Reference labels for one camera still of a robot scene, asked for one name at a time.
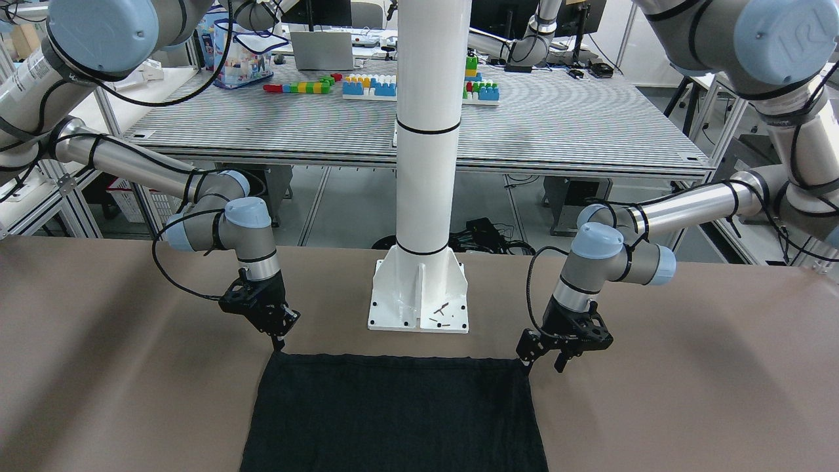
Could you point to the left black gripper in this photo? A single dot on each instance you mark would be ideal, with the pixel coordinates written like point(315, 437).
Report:
point(565, 321)

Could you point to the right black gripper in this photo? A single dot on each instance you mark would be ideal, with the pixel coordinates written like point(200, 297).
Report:
point(271, 293)

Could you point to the black t-shirt with logo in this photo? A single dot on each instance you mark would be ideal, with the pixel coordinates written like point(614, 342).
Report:
point(385, 413)

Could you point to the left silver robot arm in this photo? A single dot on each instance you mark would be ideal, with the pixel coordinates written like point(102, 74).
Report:
point(772, 53)

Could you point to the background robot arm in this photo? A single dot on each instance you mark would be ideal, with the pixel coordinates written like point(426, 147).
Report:
point(518, 32)

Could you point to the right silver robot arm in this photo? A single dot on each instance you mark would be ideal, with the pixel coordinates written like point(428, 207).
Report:
point(91, 43)

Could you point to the computer box under table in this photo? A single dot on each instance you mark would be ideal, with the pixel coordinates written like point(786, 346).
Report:
point(277, 179)
point(566, 196)

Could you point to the striped background table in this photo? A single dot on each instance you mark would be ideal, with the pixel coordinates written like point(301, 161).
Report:
point(545, 124)

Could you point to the colourful block row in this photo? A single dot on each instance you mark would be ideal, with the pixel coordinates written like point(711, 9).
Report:
point(322, 85)

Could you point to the blue white block set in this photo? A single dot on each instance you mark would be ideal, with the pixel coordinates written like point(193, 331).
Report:
point(369, 87)

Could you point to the green blue block set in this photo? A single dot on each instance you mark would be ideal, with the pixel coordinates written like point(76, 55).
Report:
point(476, 90)

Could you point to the transparent toy bag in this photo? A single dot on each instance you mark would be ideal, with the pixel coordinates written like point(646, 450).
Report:
point(242, 56)

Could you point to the silver laptop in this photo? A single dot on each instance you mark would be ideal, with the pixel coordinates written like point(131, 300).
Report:
point(322, 51)

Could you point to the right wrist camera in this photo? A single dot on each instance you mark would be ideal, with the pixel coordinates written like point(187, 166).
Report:
point(239, 298)

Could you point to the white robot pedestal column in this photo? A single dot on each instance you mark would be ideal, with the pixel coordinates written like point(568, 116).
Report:
point(420, 286)

